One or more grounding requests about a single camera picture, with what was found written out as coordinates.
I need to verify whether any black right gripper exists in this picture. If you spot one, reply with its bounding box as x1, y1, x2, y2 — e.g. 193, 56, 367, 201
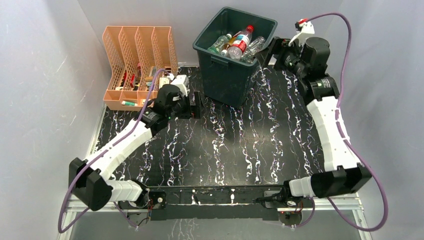
254, 37, 307, 79

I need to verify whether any clear bottle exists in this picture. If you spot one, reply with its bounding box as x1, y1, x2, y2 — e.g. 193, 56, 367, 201
240, 36, 266, 64

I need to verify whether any gold red label bottle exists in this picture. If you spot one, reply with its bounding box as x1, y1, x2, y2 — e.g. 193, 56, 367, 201
220, 31, 241, 56

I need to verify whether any green tea bottle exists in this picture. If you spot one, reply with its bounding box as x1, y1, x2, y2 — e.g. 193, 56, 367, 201
207, 33, 233, 54

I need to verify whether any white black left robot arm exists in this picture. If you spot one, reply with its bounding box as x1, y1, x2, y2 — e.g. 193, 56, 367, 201
68, 83, 204, 211

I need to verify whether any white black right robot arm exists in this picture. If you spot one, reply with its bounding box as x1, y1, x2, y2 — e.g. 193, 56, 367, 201
255, 37, 372, 208

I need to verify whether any dark green plastic bin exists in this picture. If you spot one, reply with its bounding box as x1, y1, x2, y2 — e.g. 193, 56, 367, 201
192, 6, 278, 108

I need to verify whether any small white card box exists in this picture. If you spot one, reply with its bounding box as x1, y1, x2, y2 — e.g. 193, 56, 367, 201
140, 99, 152, 106

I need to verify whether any orange plastic file organizer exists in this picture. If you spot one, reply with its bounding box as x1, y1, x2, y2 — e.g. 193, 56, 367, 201
102, 26, 179, 111

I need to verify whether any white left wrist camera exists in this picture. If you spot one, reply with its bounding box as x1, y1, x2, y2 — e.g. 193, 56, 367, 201
170, 74, 190, 97

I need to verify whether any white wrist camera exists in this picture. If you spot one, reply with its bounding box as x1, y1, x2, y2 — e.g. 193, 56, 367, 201
170, 74, 190, 97
288, 18, 315, 47

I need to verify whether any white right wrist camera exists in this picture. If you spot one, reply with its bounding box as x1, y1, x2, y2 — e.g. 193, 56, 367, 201
288, 18, 315, 47

